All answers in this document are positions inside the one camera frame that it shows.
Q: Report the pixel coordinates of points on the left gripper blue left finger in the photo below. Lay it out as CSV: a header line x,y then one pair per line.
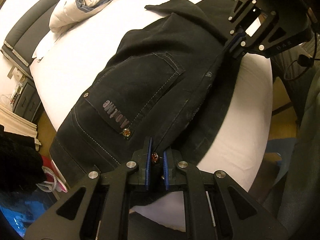
x,y
145,162

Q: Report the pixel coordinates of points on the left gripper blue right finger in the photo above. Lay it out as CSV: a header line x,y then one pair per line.
x,y
170,161

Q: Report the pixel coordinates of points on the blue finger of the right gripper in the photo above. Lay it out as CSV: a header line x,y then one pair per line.
x,y
233,47

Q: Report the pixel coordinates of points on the black denim pants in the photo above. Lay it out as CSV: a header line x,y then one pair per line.
x,y
165,81

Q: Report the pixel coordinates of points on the black hanging garment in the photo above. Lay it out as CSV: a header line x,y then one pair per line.
x,y
21,164

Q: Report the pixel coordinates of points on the grey left nightstand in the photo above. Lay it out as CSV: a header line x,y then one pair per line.
x,y
27,102

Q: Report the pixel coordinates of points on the white bed mattress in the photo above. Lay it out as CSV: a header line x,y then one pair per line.
x,y
81,54

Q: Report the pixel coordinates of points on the beige curtain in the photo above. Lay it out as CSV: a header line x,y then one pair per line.
x,y
15,124

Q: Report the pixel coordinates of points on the items on left nightstand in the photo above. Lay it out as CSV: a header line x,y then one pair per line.
x,y
11,84

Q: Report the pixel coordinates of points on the rolled white duvet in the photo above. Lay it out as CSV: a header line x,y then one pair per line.
x,y
68,13

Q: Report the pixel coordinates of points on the grey upholstered headboard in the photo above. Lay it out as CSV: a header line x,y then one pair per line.
x,y
22,40

